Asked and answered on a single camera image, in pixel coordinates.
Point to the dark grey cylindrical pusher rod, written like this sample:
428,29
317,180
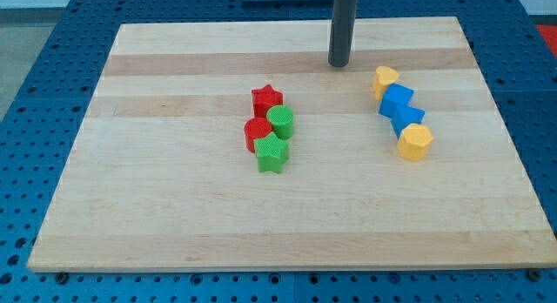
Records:
340,41

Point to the red star block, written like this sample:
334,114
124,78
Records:
263,99

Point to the green star block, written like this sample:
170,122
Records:
271,153

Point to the wooden board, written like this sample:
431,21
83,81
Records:
159,178

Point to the yellow heart block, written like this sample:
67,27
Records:
383,78

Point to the blue cube block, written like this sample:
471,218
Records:
394,95

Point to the blue triangle block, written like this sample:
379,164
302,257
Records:
403,115

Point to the green cylinder block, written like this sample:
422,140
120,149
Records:
281,118

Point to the red cylinder block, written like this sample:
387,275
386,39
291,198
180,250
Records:
256,128

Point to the yellow hexagon block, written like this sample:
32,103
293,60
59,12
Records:
414,142

